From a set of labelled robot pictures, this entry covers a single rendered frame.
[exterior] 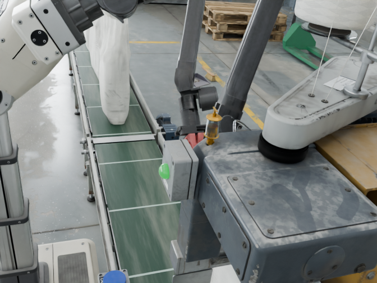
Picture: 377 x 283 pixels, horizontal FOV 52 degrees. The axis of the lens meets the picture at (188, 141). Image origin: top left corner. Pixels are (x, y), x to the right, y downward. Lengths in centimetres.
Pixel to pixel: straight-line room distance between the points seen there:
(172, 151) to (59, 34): 38
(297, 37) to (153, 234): 491
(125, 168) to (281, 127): 170
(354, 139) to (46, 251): 154
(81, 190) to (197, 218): 205
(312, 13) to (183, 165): 41
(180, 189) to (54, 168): 233
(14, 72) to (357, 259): 92
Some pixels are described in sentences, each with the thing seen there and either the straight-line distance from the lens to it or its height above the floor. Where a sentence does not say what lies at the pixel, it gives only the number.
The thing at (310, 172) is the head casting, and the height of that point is 134.
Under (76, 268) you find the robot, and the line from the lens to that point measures 193.
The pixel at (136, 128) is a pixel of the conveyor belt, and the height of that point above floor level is 38.
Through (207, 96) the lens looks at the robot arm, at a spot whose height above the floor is 122.
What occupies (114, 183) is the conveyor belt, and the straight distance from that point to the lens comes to 219.
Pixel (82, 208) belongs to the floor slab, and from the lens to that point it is 263.
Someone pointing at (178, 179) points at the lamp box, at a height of 129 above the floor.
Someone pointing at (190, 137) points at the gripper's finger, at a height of 112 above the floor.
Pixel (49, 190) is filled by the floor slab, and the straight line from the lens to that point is 280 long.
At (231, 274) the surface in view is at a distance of 108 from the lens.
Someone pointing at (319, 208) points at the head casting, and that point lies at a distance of 63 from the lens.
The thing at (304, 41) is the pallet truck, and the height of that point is 15.
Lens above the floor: 170
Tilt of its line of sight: 30 degrees down
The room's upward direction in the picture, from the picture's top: 7 degrees clockwise
